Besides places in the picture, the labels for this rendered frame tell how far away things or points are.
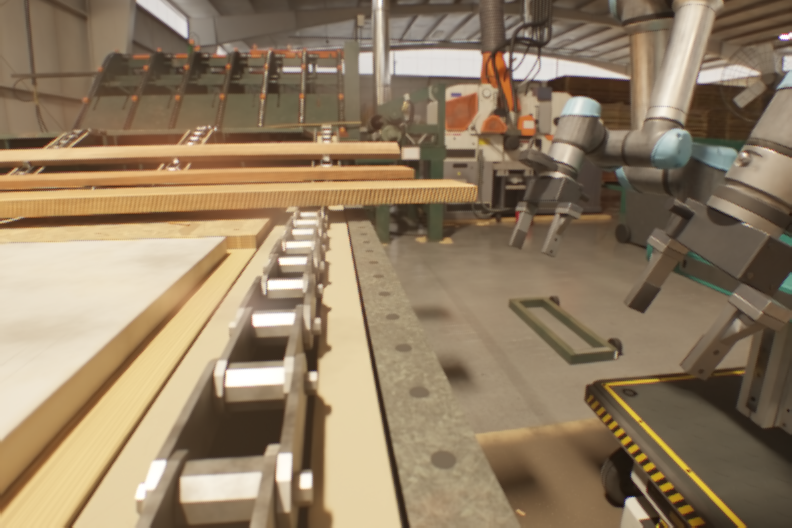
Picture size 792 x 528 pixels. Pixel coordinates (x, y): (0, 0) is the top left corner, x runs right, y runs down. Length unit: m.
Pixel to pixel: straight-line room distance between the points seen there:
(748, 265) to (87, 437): 0.51
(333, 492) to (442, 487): 0.04
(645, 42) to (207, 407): 1.10
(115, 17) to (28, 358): 12.71
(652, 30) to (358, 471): 1.09
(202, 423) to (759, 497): 1.00
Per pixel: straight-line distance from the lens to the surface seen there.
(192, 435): 0.19
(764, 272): 0.50
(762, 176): 0.52
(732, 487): 1.07
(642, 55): 1.15
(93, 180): 1.38
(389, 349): 0.27
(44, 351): 0.31
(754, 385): 1.27
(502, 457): 1.47
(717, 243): 0.52
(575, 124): 0.92
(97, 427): 0.26
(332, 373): 0.26
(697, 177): 1.10
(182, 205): 0.72
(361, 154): 1.81
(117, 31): 12.86
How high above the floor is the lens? 0.95
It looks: 12 degrees down
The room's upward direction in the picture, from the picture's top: straight up
